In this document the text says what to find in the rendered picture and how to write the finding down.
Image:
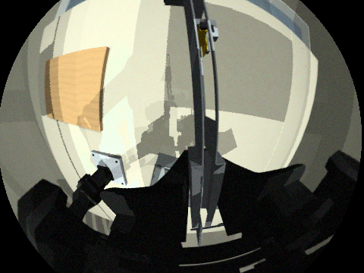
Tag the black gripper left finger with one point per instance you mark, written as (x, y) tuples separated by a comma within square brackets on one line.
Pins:
[(167, 199)]

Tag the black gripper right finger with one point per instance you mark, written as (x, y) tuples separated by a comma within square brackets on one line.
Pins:
[(242, 190)]

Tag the wooden board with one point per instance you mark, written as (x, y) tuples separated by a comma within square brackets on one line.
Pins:
[(74, 87)]

